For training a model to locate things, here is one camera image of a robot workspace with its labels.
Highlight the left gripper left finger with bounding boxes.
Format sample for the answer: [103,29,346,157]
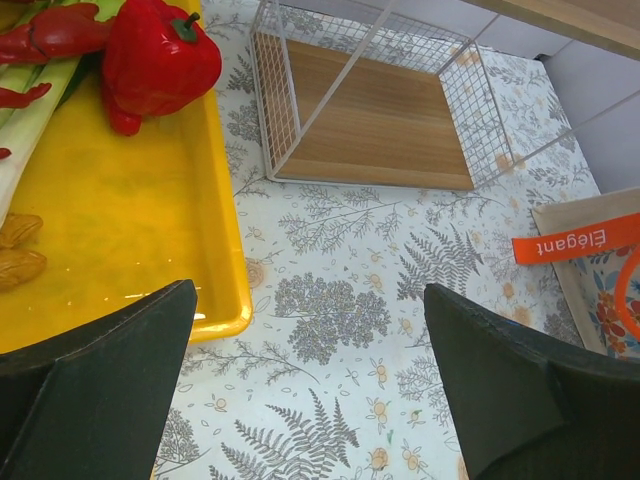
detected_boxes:
[1,279,197,480]

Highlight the red toy lobster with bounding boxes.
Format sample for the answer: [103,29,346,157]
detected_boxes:
[0,2,114,161]

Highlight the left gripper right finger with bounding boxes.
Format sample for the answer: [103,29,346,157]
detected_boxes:
[424,283,639,479]

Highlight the white leek stalk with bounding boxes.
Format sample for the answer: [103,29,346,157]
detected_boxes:
[0,0,126,226]

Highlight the white wire wooden shelf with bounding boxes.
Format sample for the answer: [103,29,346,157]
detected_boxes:
[248,0,640,192]

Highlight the red bell pepper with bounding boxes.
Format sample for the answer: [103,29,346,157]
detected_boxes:
[101,1,223,136]

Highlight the yellow vegetable bin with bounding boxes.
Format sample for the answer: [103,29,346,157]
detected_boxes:
[1,1,253,352]

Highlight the beige canvas tote bag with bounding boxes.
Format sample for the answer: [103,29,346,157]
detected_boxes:
[511,188,639,362]

